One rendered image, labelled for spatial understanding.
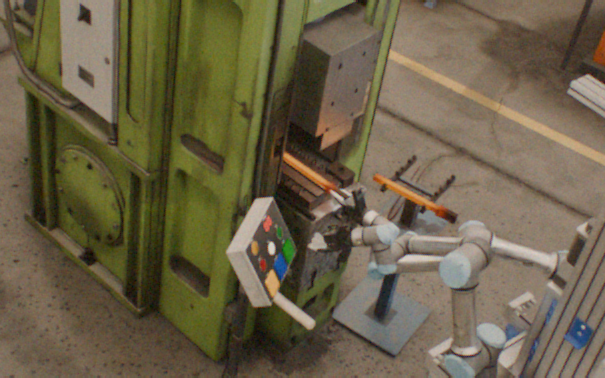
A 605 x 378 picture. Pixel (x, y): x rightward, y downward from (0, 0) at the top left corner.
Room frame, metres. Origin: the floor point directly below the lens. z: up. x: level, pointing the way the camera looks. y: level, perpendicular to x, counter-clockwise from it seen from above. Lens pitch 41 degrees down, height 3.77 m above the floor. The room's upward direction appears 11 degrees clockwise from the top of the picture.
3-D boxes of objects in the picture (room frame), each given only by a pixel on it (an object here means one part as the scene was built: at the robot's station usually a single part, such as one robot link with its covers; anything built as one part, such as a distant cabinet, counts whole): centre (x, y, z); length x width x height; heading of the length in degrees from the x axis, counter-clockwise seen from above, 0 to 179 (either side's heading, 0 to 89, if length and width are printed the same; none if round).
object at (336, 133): (3.39, 0.07, 1.32); 0.42 x 0.20 x 0.10; 54
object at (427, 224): (3.52, -0.53, 0.67); 0.40 x 0.30 x 0.02; 153
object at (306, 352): (3.24, -0.14, 0.01); 0.58 x 0.39 x 0.01; 144
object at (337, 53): (3.42, 0.04, 1.56); 0.42 x 0.39 x 0.40; 54
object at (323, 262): (3.44, 0.04, 0.69); 0.56 x 0.38 x 0.45; 54
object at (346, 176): (3.45, -0.16, 0.95); 0.12 x 0.08 x 0.06; 54
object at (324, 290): (3.44, 0.04, 0.23); 0.55 x 0.37 x 0.47; 54
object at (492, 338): (2.56, -0.81, 0.98); 0.13 x 0.12 x 0.14; 142
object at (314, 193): (3.39, 0.07, 0.96); 0.42 x 0.20 x 0.09; 54
